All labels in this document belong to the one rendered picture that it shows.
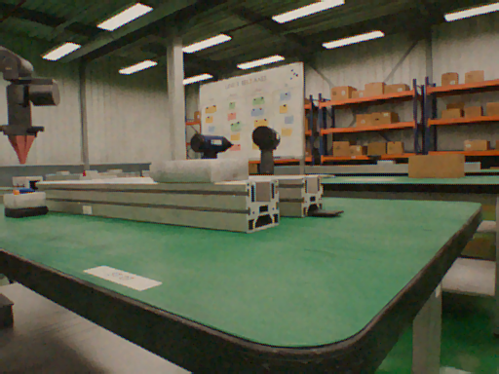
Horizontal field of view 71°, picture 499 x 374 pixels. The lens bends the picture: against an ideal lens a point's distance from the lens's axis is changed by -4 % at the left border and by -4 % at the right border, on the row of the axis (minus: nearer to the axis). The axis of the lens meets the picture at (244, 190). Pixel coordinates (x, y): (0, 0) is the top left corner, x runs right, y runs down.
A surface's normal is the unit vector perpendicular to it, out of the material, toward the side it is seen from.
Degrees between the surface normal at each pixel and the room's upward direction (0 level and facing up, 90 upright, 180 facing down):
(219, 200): 90
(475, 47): 90
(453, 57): 90
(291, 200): 90
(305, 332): 0
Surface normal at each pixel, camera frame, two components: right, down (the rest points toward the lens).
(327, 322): -0.04, -1.00
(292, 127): -0.63, 0.07
